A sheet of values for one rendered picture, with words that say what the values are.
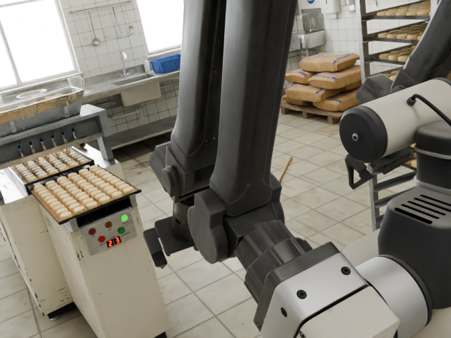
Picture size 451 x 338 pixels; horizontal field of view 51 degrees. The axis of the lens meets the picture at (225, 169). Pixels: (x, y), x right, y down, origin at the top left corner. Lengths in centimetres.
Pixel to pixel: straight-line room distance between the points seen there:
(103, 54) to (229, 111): 576
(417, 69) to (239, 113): 47
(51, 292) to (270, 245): 267
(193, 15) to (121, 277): 202
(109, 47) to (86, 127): 334
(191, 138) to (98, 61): 564
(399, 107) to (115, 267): 196
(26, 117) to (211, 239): 236
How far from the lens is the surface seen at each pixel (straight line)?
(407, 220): 56
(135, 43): 634
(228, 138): 50
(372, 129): 57
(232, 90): 47
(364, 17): 222
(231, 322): 277
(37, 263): 304
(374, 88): 98
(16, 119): 285
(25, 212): 292
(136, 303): 253
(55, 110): 289
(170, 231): 80
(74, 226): 222
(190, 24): 52
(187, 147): 61
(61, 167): 293
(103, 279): 240
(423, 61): 87
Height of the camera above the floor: 174
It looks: 21 degrees down
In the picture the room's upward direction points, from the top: 11 degrees counter-clockwise
